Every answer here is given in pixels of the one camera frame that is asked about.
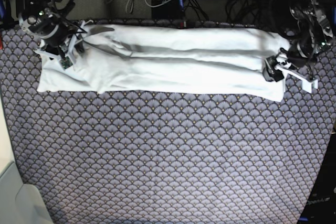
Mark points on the white T-shirt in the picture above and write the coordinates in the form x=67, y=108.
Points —
x=159, y=59

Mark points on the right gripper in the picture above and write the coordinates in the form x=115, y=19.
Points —
x=61, y=43

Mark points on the black box under table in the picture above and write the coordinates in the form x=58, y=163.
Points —
x=170, y=10

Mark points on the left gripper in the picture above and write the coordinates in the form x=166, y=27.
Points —
x=289, y=61

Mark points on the black computer case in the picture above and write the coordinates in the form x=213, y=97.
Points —
x=320, y=207

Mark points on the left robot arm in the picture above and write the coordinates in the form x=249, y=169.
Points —
x=316, y=24

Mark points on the white plastic bin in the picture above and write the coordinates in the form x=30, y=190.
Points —
x=20, y=202

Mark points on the patterned fan-print tablecloth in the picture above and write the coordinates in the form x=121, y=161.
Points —
x=145, y=157

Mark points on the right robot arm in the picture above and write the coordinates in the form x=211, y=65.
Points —
x=40, y=17

